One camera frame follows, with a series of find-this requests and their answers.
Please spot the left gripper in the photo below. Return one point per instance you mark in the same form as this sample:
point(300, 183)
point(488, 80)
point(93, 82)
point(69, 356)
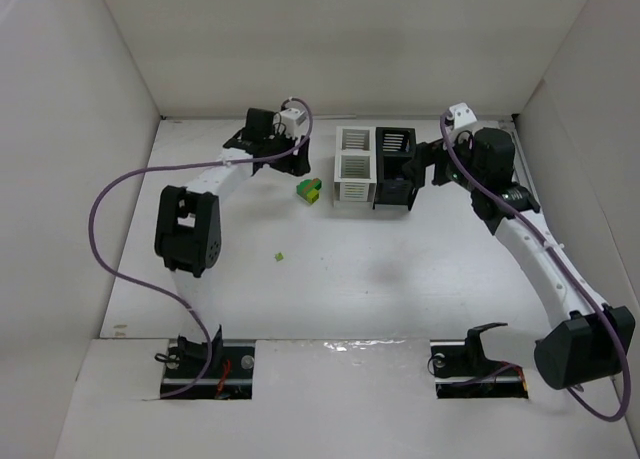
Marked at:
point(293, 151)

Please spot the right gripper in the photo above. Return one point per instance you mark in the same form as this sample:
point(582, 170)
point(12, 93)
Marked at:
point(422, 162)

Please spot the green rounded brick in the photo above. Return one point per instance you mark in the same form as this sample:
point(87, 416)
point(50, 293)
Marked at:
point(307, 185)

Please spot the green rectangular lego brick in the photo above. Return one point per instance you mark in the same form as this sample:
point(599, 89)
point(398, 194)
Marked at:
point(309, 193)

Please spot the lime square lego brick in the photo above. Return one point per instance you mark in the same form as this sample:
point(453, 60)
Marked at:
point(312, 196)

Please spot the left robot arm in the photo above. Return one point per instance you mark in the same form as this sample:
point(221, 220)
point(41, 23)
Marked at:
point(189, 231)

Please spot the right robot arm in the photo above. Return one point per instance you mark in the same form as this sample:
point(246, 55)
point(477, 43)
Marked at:
point(588, 339)

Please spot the black slotted container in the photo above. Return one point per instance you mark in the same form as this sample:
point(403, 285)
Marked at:
point(394, 147)

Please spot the white slotted container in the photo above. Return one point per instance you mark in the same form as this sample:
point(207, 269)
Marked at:
point(354, 144)

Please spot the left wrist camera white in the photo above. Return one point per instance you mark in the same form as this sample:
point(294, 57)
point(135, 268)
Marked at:
point(291, 119)

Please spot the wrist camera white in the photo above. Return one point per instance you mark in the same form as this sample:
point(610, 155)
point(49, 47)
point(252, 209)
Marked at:
point(460, 117)
point(291, 119)

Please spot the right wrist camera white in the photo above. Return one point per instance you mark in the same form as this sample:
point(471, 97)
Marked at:
point(460, 117)

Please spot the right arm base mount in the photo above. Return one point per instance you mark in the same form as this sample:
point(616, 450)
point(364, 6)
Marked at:
point(461, 369)

